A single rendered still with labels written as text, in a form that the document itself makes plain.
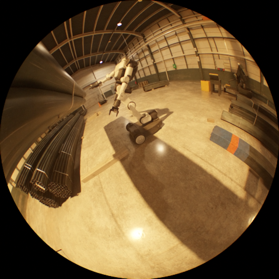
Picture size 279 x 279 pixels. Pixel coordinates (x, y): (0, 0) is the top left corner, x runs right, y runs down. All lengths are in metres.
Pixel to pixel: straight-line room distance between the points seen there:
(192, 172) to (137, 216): 0.79
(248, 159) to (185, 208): 1.09
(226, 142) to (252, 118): 1.25
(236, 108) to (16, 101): 2.53
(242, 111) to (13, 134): 2.58
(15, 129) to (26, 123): 0.05
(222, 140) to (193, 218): 1.05
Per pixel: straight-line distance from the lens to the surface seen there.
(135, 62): 1.25
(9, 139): 0.26
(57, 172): 1.75
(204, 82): 5.07
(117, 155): 1.33
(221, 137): 1.38
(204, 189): 1.05
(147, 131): 1.44
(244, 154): 1.47
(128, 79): 1.13
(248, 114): 2.38
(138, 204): 1.01
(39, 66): 0.36
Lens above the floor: 0.95
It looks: 38 degrees down
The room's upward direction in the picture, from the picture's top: 22 degrees counter-clockwise
